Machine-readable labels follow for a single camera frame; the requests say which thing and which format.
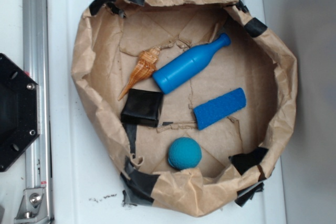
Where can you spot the blue rectangular sponge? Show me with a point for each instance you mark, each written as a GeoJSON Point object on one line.
{"type": "Point", "coordinates": [221, 107]}

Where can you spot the brown paper bin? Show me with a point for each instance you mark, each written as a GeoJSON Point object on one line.
{"type": "Point", "coordinates": [238, 152]}

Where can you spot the blue plastic bottle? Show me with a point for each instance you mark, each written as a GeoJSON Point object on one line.
{"type": "Point", "coordinates": [188, 64]}

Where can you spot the black square block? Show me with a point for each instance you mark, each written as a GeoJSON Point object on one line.
{"type": "Point", "coordinates": [142, 107]}

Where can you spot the orange spiral seashell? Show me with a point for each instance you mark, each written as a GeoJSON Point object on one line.
{"type": "Point", "coordinates": [144, 68]}

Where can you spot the teal golf ball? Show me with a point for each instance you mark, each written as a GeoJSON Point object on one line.
{"type": "Point", "coordinates": [184, 153]}

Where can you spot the aluminium extrusion rail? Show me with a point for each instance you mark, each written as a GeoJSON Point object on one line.
{"type": "Point", "coordinates": [38, 173]}

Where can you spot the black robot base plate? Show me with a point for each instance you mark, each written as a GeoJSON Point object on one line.
{"type": "Point", "coordinates": [19, 112]}

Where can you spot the metal corner bracket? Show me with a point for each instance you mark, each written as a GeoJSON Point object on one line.
{"type": "Point", "coordinates": [33, 206]}

